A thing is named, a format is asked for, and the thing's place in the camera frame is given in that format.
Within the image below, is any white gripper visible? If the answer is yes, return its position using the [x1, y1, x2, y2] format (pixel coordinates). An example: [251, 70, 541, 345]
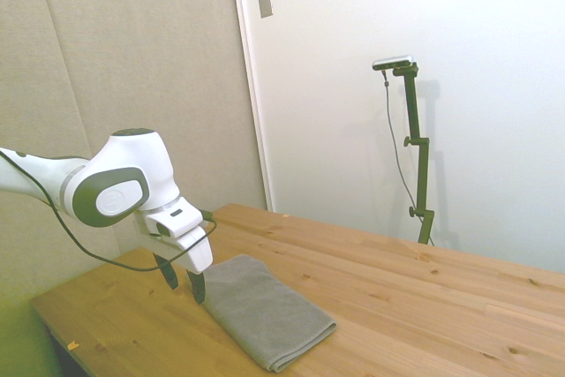
[139, 225, 215, 306]

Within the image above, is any grey towel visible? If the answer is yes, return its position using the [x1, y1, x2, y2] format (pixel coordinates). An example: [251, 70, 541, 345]
[203, 253, 338, 373]

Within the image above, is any white vertical trim strip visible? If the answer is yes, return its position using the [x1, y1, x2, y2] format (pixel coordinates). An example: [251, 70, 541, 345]
[228, 0, 275, 213]

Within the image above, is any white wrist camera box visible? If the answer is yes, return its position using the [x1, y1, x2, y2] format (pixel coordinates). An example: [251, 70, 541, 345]
[144, 202, 205, 239]

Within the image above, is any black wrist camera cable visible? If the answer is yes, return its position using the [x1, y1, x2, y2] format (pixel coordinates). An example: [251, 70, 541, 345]
[0, 149, 218, 273]

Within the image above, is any dark camera stand pole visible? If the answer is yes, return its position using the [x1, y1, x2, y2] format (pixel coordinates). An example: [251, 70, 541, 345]
[392, 63, 436, 245]

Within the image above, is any grey stereo camera bar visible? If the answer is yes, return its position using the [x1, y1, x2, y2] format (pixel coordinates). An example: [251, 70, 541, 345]
[372, 54, 416, 72]

